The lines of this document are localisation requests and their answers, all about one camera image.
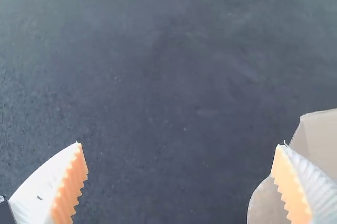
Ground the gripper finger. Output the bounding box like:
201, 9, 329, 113
270, 143, 337, 224
0, 140, 89, 224

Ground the cardboard box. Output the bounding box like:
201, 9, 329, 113
247, 108, 337, 224

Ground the black mat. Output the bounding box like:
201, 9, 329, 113
0, 0, 337, 224

